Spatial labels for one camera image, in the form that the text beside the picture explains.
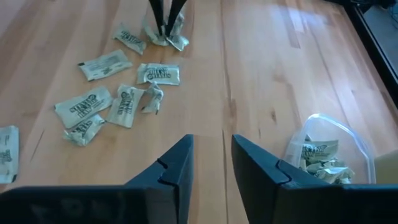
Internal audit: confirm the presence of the black table frame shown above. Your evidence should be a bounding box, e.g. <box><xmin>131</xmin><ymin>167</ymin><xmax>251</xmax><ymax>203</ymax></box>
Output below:
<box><xmin>323</xmin><ymin>0</ymin><xmax>398</xmax><ymax>110</ymax></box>

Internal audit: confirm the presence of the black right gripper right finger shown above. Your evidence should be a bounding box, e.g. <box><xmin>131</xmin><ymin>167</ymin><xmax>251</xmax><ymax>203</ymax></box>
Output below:
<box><xmin>231</xmin><ymin>134</ymin><xmax>330</xmax><ymax>224</ymax></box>

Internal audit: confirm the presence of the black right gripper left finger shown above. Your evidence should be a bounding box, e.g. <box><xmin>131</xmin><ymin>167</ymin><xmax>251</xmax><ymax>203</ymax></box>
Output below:
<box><xmin>126</xmin><ymin>134</ymin><xmax>195</xmax><ymax>224</ymax></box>

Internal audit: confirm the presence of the clear plastic bin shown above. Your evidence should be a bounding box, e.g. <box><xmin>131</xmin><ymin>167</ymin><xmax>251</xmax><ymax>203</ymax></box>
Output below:
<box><xmin>284</xmin><ymin>113</ymin><xmax>377</xmax><ymax>185</ymax></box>

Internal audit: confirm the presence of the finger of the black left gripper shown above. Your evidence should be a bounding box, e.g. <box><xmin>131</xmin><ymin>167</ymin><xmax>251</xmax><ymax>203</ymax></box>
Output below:
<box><xmin>165</xmin><ymin>0</ymin><xmax>188</xmax><ymax>36</ymax></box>
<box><xmin>148</xmin><ymin>0</ymin><xmax>165</xmax><ymax>36</ymax></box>

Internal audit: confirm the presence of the pale green sweetener packet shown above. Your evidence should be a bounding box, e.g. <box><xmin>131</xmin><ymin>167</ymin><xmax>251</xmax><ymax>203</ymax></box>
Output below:
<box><xmin>77</xmin><ymin>49</ymin><xmax>134</xmax><ymax>82</ymax></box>
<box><xmin>54</xmin><ymin>86</ymin><xmax>113</xmax><ymax>129</ymax></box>
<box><xmin>106</xmin><ymin>83</ymin><xmax>146</xmax><ymax>129</ymax></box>
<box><xmin>0</xmin><ymin>125</ymin><xmax>20</xmax><ymax>185</ymax></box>
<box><xmin>136</xmin><ymin>63</ymin><xmax>181</xmax><ymax>86</ymax></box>
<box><xmin>310</xmin><ymin>164</ymin><xmax>355</xmax><ymax>184</ymax></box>
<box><xmin>63</xmin><ymin>114</ymin><xmax>106</xmax><ymax>147</ymax></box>
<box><xmin>142</xmin><ymin>11</ymin><xmax>190</xmax><ymax>52</ymax></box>
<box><xmin>141</xmin><ymin>81</ymin><xmax>165</xmax><ymax>115</ymax></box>
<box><xmin>112</xmin><ymin>23</ymin><xmax>147</xmax><ymax>56</ymax></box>
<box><xmin>300</xmin><ymin>139</ymin><xmax>340</xmax><ymax>162</ymax></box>

